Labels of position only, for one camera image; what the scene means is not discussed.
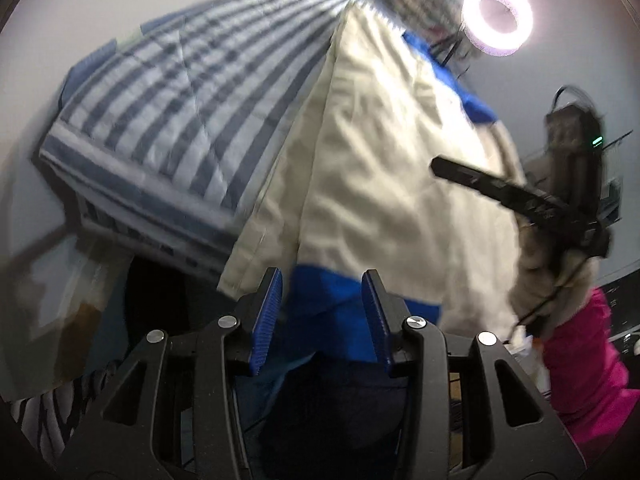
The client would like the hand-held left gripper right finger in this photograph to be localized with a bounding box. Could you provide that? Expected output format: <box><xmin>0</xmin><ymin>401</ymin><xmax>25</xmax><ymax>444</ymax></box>
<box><xmin>360</xmin><ymin>269</ymin><xmax>586</xmax><ymax>480</ymax></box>

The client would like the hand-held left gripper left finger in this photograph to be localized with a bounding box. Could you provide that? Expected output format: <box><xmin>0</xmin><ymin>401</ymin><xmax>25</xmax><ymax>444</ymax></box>
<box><xmin>57</xmin><ymin>267</ymin><xmax>285</xmax><ymax>480</ymax></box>

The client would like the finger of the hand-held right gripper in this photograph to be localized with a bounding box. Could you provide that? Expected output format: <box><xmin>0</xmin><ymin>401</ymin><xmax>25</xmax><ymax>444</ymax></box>
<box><xmin>431</xmin><ymin>155</ymin><xmax>612</xmax><ymax>259</ymax></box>

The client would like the cream and blue jacket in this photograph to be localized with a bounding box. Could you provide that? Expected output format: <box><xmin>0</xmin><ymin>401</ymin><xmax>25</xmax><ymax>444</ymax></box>
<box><xmin>217</xmin><ymin>2</ymin><xmax>531</xmax><ymax>366</ymax></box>

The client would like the person's right hand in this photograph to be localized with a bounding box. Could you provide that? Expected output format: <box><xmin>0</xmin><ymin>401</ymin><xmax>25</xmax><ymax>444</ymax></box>
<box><xmin>509</xmin><ymin>225</ymin><xmax>595</xmax><ymax>339</ymax></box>

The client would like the black light tripod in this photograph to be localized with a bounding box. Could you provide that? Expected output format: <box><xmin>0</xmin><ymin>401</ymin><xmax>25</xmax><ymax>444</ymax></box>
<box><xmin>429</xmin><ymin>29</ymin><xmax>477</xmax><ymax>82</ymax></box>

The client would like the dark window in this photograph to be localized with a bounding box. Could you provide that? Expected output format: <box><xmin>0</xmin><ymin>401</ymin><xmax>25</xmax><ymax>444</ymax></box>
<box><xmin>601</xmin><ymin>282</ymin><xmax>640</xmax><ymax>348</ymax></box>

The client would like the black and white striped cloth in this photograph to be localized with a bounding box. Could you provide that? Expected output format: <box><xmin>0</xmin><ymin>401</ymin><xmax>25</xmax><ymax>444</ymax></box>
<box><xmin>9</xmin><ymin>360</ymin><xmax>117</xmax><ymax>462</ymax></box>

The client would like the blue striped bed sheet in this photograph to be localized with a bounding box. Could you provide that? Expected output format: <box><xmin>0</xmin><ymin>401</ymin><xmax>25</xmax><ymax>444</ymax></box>
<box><xmin>39</xmin><ymin>0</ymin><xmax>362</xmax><ymax>282</ymax></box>

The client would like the blue cloth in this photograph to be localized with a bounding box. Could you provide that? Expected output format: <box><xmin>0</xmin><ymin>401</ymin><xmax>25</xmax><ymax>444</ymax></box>
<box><xmin>59</xmin><ymin>41</ymin><xmax>120</xmax><ymax>109</ymax></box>

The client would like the ring light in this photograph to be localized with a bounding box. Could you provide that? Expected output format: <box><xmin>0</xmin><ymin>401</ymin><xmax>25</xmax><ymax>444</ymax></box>
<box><xmin>460</xmin><ymin>0</ymin><xmax>535</xmax><ymax>57</ymax></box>

